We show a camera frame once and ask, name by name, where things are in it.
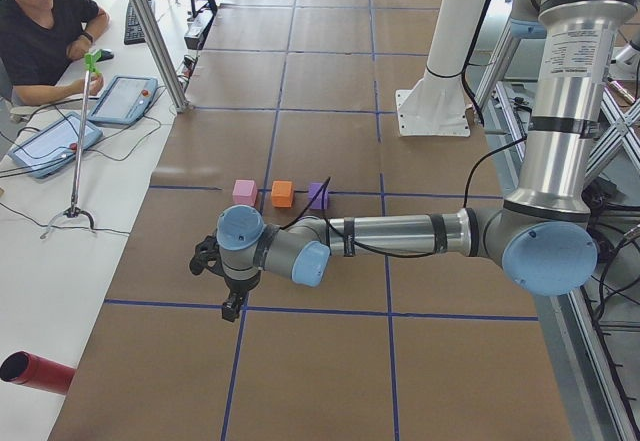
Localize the person in black shirt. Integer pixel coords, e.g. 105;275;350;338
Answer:
1;0;110;106

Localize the orange foam block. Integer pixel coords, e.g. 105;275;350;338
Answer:
271;180;295;208

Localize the aluminium frame post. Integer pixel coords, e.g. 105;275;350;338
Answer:
129;0;189;113

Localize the blue teach pendant tablet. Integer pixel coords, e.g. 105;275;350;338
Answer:
87;75;158;126

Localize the aluminium frame rail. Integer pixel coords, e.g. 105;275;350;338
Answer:
476;24;639;440

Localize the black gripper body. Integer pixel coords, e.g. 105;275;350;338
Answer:
223;273;261;297

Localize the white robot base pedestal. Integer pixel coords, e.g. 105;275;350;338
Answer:
396;0;490;137

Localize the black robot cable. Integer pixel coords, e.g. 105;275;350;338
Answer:
279;135;529;260

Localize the black computer mouse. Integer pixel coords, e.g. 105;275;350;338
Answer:
99;49;114;62

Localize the pink foam block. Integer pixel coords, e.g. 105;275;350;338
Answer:
232;179;258;206

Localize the black keyboard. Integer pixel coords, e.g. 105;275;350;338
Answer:
123;1;146;46

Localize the metal reacher grabber tool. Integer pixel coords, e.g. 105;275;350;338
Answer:
40;49;101;240

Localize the red tube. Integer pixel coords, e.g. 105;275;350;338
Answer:
1;351;76;395

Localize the purple foam block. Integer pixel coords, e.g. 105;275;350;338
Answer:
308;182;329;211

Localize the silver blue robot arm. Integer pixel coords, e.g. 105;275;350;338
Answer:
213;0;639;321

